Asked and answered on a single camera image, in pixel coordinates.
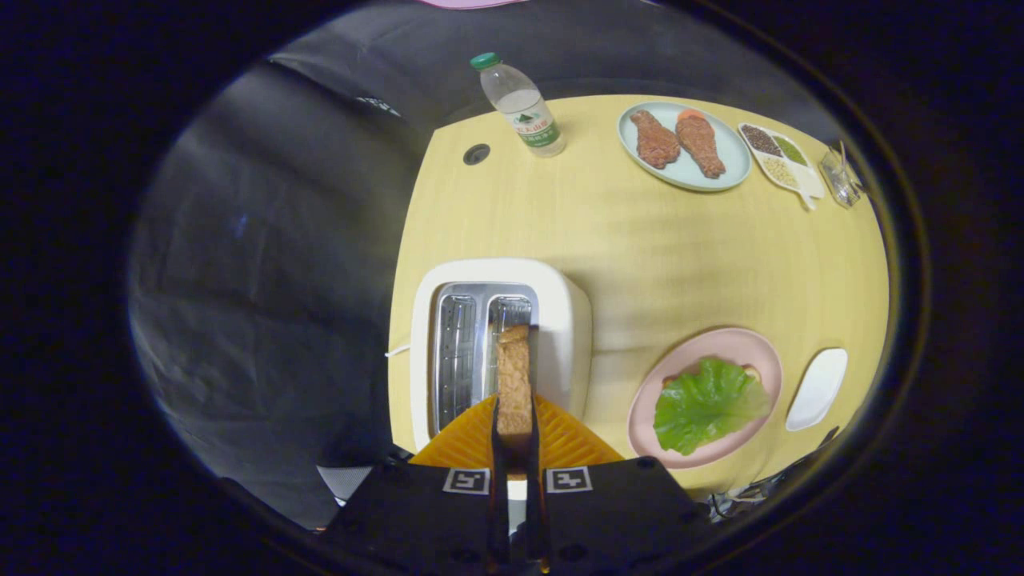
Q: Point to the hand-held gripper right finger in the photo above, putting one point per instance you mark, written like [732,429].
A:
[616,520]

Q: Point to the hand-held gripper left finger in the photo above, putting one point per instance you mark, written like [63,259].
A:
[424,520]

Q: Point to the green lettuce leaf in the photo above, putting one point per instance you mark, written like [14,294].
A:
[704,404]

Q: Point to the toasted bread slice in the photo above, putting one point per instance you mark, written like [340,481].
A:
[514,384]

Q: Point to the pink plate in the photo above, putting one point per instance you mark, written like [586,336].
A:
[720,344]

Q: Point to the white toaster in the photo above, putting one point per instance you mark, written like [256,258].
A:
[568,320]

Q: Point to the white square plate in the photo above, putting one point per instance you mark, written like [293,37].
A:
[818,388]

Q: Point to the pale green plate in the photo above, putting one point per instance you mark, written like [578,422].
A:
[688,178]

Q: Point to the black table grommet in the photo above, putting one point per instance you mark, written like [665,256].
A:
[476,154]

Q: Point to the brown meat piece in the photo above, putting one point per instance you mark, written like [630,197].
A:
[702,146]
[656,140]

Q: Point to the white divided grain dish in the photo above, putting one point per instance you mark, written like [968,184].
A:
[808,184]

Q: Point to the glass utensil holder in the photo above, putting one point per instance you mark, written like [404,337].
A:
[842,180]

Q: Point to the orange carrot slice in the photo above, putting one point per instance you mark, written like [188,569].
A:
[692,114]

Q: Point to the clear plastic water bottle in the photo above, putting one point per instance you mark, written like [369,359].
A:
[524,108]

